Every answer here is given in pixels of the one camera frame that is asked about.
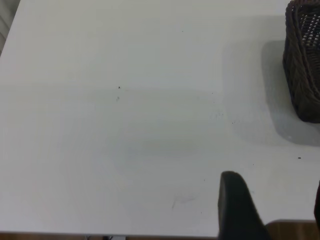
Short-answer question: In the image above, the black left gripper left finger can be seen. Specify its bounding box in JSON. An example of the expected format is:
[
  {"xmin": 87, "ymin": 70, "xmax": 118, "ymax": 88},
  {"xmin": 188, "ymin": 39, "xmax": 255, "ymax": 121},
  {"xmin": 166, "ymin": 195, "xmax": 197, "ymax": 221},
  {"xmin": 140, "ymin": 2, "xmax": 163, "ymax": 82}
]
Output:
[{"xmin": 216, "ymin": 170, "xmax": 273, "ymax": 240}]

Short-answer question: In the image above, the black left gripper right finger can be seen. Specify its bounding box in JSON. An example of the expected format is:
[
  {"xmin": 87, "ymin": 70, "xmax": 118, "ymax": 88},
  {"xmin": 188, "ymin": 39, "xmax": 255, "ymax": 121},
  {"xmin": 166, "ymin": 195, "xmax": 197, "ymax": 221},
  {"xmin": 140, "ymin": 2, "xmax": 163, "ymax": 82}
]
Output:
[{"xmin": 313, "ymin": 179, "xmax": 320, "ymax": 223}]

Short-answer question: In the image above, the dark brown woven basket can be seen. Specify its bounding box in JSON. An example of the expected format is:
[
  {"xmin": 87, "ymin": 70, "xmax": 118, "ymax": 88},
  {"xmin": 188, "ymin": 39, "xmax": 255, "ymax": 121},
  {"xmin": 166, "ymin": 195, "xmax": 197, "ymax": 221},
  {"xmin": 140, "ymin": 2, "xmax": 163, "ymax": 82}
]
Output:
[{"xmin": 282, "ymin": 0, "xmax": 320, "ymax": 124}]

